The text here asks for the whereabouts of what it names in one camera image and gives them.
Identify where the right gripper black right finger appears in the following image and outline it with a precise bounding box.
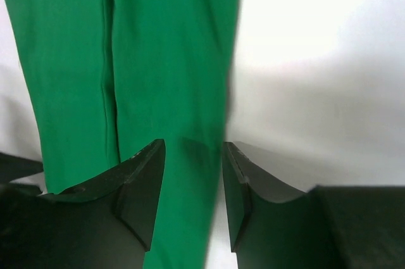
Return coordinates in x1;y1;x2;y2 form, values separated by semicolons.
222;142;309;253

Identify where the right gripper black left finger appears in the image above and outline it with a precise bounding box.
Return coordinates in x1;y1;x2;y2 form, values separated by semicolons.
38;139;166;252

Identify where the green t shirt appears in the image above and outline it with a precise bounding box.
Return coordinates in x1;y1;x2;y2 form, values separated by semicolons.
5;0;239;268

